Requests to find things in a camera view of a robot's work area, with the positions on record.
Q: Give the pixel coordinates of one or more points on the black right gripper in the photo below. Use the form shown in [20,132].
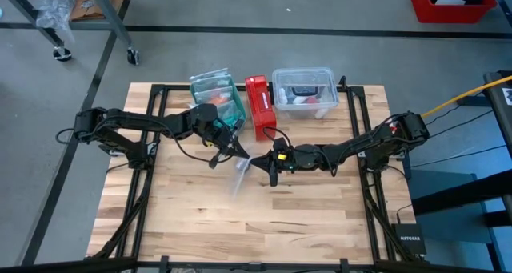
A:
[298,159]

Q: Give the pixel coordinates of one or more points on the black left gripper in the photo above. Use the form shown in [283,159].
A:
[222,139]

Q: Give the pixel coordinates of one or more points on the clear plastic zip bag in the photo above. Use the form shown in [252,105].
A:
[240,181]

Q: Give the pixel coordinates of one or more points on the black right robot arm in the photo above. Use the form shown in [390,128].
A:
[360,145]

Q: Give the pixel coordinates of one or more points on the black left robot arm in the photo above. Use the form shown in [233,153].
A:
[136,123]

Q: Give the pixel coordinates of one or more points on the white bandage roll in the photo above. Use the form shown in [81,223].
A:
[299,101]
[283,97]

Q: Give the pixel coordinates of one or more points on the red bandage roll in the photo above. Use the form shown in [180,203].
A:
[312,101]

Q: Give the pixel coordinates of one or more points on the dark brown bandage roll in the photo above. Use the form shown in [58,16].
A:
[304,91]

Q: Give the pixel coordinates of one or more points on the clear supply packet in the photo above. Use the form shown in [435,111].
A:
[232,113]
[210,76]
[212,87]

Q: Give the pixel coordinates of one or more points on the teal plastic bin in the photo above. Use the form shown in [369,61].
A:
[238,105]

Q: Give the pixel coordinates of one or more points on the red first aid case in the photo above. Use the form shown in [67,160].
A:
[260,105]

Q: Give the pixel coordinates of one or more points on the clear packet with orange item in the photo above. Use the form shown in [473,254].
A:
[216,99]

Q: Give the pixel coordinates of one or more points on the clear plastic storage box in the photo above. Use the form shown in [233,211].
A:
[306,79]

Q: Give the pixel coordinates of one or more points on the black network router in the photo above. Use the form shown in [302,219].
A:
[409,239]

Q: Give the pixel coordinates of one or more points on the metal wheeled cart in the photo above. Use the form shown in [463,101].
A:
[109,13]

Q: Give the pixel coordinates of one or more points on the cardboard box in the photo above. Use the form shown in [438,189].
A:
[86,2]

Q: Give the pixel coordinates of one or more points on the clear bubble wrap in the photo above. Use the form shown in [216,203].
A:
[54,9]

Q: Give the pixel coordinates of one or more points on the black equipment stand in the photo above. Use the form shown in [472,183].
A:
[498,117]

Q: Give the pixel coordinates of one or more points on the red plastic crate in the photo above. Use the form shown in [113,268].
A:
[452,14]

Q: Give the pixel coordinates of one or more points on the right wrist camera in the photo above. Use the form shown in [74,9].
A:
[281,151]

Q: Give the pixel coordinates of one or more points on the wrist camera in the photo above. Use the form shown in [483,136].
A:
[281,151]
[210,139]

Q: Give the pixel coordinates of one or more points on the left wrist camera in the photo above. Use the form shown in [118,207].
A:
[210,139]

